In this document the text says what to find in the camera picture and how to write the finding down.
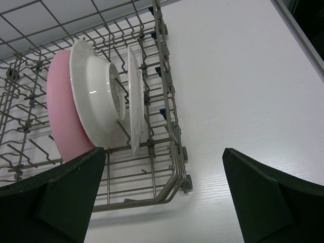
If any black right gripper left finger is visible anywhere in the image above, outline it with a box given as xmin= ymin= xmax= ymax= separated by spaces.
xmin=1 ymin=147 xmax=106 ymax=242

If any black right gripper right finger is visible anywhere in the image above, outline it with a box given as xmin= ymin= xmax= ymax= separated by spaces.
xmin=222 ymin=148 xmax=323 ymax=242

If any pink plate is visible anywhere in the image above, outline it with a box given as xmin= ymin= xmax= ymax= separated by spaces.
xmin=47 ymin=50 xmax=95 ymax=162

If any white deep plate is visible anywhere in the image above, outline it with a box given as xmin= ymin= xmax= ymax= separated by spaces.
xmin=69 ymin=39 xmax=126 ymax=149

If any white plate with green rim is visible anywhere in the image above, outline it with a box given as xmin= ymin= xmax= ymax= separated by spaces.
xmin=128 ymin=46 xmax=145 ymax=157

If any metal wire dish rack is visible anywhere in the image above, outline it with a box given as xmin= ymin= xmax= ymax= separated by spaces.
xmin=1 ymin=1 xmax=192 ymax=212

